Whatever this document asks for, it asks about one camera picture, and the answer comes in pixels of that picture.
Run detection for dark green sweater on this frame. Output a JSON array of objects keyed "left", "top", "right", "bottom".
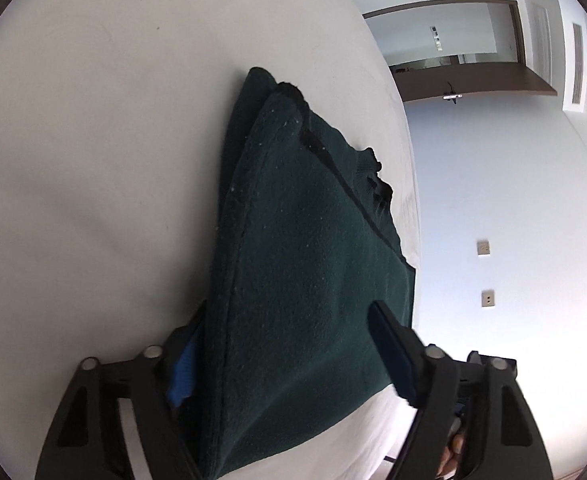
[{"left": 186, "top": 66, "right": 417, "bottom": 480}]

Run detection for person's right hand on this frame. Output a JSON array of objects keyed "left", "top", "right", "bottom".
[{"left": 437, "top": 417, "right": 469, "bottom": 478}]

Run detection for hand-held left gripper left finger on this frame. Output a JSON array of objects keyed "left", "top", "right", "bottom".
[{"left": 34, "top": 300, "right": 209, "bottom": 480}]

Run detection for bed with white sheet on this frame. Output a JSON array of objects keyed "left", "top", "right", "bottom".
[{"left": 0, "top": 0, "right": 424, "bottom": 480}]

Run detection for white air vent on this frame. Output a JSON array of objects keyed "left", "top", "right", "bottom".
[{"left": 562, "top": 21, "right": 587, "bottom": 113}]

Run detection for brown door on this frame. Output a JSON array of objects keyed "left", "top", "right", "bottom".
[{"left": 396, "top": 62, "right": 558, "bottom": 104}]

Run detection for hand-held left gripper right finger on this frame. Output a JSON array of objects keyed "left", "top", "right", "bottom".
[{"left": 367, "top": 301, "right": 554, "bottom": 480}]

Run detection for brown door frame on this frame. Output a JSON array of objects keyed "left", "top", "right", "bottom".
[{"left": 362, "top": 0, "right": 527, "bottom": 68}]

